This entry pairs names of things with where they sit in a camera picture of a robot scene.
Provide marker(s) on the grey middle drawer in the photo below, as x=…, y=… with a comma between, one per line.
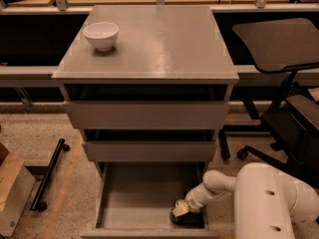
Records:
x=144, y=145

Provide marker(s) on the black office chair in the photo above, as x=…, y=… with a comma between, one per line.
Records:
x=279, y=46

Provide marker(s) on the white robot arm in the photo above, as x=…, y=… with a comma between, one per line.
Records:
x=267, y=201

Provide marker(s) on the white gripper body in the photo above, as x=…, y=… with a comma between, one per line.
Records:
x=192, y=202

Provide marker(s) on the grey drawer cabinet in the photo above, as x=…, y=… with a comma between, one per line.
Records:
x=149, y=111

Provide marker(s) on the green soda can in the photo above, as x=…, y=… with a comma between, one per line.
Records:
x=177, y=220

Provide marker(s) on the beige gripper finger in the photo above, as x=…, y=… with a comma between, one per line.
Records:
x=180, y=210

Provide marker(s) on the white ceramic bowl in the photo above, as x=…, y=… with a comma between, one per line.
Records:
x=102, y=35

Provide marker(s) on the black table leg with casters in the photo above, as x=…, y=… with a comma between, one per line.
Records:
x=45, y=173

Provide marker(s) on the wooden box on floor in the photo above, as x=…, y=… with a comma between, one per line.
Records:
x=16, y=183

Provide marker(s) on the grey open bottom drawer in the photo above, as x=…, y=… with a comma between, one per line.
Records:
x=135, y=200

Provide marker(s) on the grey top drawer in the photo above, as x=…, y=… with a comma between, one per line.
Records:
x=147, y=106

